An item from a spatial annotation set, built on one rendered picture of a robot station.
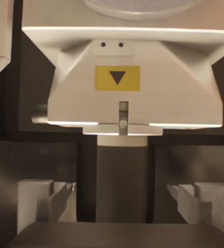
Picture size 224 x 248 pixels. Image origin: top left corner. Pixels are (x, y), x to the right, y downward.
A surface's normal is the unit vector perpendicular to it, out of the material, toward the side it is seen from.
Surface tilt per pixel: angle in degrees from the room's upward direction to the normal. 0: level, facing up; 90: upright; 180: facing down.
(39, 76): 90
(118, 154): 90
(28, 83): 90
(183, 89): 90
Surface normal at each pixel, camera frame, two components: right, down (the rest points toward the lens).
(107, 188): -0.61, -0.04
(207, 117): -0.01, -0.03
